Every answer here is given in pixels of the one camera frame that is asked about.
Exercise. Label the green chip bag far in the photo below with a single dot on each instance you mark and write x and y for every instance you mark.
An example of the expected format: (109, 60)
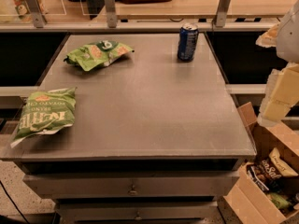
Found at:
(98, 54)

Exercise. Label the left metal bracket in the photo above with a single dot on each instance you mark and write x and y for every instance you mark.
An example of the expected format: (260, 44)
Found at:
(36, 13)

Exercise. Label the metal bracket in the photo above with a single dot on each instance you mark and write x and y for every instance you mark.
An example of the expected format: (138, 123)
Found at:
(36, 13)
(111, 13)
(221, 13)

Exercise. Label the blue pepsi can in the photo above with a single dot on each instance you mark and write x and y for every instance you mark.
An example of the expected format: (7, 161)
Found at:
(188, 36)

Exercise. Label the cardboard box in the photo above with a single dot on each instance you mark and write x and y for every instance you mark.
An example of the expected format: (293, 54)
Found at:
(250, 204)

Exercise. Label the green snack bag in box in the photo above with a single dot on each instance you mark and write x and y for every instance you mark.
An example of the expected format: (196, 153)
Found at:
(280, 201)

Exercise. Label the green kettle chip bag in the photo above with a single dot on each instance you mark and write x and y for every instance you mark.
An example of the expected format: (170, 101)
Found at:
(46, 112)

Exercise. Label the right metal bracket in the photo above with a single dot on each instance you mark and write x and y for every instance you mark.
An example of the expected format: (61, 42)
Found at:
(221, 13)

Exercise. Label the lower grey drawer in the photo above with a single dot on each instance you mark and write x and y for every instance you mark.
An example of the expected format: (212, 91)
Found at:
(135, 211)

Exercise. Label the dark sea salt snack bag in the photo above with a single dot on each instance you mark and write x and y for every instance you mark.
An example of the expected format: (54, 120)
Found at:
(265, 175)

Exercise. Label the yellow snack bag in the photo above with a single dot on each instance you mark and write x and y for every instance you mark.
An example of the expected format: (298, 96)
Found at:
(283, 167)

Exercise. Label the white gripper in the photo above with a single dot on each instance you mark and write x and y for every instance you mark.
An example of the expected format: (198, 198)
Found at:
(290, 36)

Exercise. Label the grey drawer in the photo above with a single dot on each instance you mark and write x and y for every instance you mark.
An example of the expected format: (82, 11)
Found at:
(128, 185)
(135, 211)

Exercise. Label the middle metal bracket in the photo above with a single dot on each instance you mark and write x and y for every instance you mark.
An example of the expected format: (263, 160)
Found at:
(111, 13)

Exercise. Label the upper grey drawer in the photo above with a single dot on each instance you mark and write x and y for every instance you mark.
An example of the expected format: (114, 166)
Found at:
(128, 185)

